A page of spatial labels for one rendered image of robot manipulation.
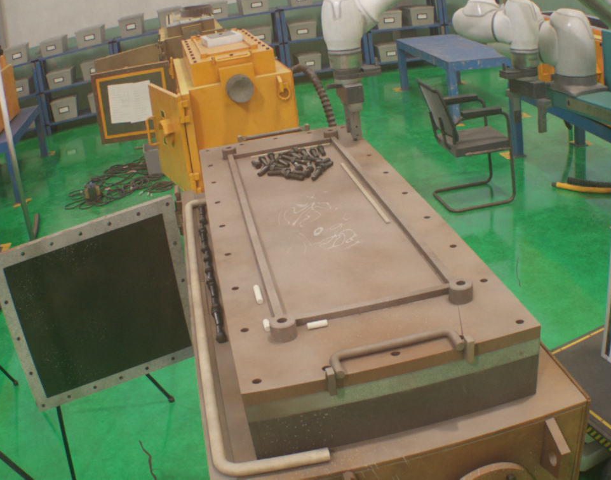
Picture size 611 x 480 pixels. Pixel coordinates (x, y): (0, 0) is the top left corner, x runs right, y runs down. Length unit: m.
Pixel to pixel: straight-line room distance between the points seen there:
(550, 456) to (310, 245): 0.64
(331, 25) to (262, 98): 2.05
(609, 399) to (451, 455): 1.63
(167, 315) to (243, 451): 1.32
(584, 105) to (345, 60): 0.80
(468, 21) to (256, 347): 1.36
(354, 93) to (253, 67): 2.00
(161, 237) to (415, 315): 1.28
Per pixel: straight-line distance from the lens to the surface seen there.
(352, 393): 1.05
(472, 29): 2.20
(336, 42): 1.96
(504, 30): 2.14
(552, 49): 2.39
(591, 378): 2.79
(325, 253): 1.39
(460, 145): 5.04
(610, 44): 2.41
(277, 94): 3.96
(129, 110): 5.47
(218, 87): 3.93
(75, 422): 3.51
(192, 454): 3.12
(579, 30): 2.36
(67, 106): 9.80
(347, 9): 1.95
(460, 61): 7.19
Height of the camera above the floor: 1.94
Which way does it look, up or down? 22 degrees down
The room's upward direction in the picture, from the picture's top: 7 degrees counter-clockwise
